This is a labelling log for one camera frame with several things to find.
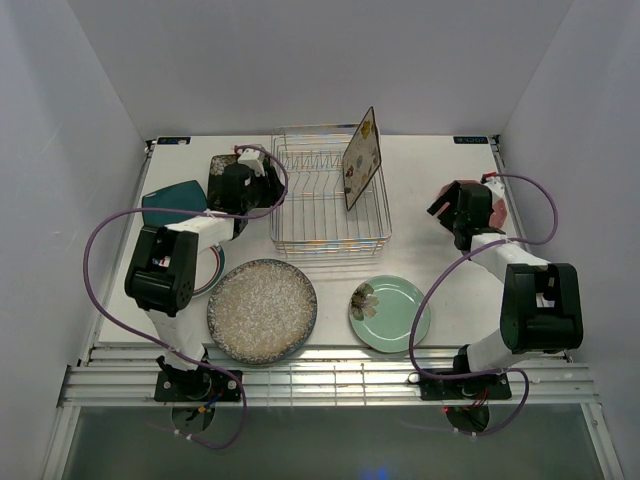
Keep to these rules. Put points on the pink polka dot plate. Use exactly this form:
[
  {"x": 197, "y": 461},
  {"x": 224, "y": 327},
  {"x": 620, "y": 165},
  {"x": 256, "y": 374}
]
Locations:
[{"x": 500, "y": 209}]

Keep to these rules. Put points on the black floral square plate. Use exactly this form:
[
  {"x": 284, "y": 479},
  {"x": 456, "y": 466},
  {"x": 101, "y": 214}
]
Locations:
[{"x": 218, "y": 185}]

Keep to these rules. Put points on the large speckled round plate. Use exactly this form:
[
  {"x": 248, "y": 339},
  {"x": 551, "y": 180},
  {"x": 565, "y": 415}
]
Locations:
[{"x": 262, "y": 311}]

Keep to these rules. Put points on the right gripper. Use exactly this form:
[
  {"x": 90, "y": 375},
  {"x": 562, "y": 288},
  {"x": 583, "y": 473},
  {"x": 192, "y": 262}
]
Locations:
[{"x": 451, "y": 195}]

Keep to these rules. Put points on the wire dish rack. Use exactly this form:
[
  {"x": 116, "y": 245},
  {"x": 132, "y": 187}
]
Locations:
[{"x": 314, "y": 220}]

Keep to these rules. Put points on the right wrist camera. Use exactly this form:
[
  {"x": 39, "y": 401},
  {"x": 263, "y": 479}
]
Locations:
[{"x": 495, "y": 186}]

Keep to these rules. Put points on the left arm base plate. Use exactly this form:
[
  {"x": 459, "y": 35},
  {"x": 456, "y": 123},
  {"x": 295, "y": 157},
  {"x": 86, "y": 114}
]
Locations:
[{"x": 197, "y": 386}]

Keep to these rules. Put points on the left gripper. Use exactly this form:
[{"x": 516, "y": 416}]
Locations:
[{"x": 274, "y": 195}]

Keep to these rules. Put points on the cream flower square plate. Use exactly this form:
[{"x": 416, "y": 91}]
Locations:
[{"x": 361, "y": 159}]

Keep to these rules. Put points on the white plate green rim left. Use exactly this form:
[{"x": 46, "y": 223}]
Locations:
[{"x": 210, "y": 267}]

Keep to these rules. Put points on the teal square plate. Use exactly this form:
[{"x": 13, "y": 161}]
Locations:
[{"x": 188, "y": 196}]

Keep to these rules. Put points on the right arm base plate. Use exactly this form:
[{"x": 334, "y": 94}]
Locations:
[{"x": 487, "y": 387}]

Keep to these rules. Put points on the left blue table label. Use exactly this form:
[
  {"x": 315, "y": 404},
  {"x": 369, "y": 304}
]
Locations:
[{"x": 173, "y": 140}]

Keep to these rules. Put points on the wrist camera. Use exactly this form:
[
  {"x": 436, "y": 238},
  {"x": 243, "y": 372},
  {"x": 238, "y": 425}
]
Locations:
[
  {"x": 253, "y": 159},
  {"x": 495, "y": 186}
]

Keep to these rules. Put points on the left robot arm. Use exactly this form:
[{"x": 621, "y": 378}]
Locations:
[{"x": 161, "y": 276}]

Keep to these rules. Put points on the mint green flower plate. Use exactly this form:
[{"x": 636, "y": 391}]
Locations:
[{"x": 382, "y": 310}]

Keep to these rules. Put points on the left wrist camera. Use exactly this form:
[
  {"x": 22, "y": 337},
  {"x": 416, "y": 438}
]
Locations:
[{"x": 253, "y": 159}]

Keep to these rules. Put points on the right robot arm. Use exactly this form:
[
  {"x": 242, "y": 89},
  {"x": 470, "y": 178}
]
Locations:
[{"x": 540, "y": 309}]

